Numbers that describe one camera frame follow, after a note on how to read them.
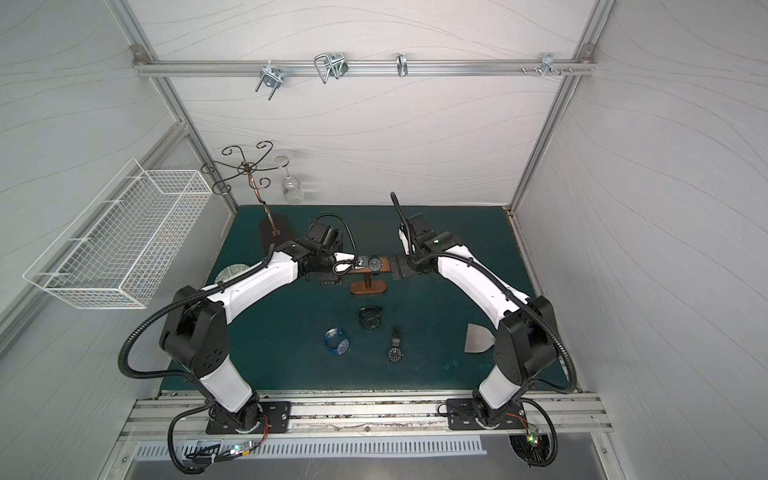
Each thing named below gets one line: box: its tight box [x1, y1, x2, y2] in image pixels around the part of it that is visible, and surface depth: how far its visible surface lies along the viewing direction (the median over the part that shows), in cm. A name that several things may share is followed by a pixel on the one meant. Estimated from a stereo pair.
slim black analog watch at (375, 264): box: [368, 255, 385, 276], surface depth 87 cm
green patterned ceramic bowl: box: [214, 263, 250, 283], surface depth 99 cm
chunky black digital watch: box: [358, 305, 383, 330], surface depth 90 cm
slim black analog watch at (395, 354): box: [388, 326, 404, 363], surface depth 84 cm
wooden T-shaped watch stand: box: [348, 257, 391, 295], surface depth 98 cm
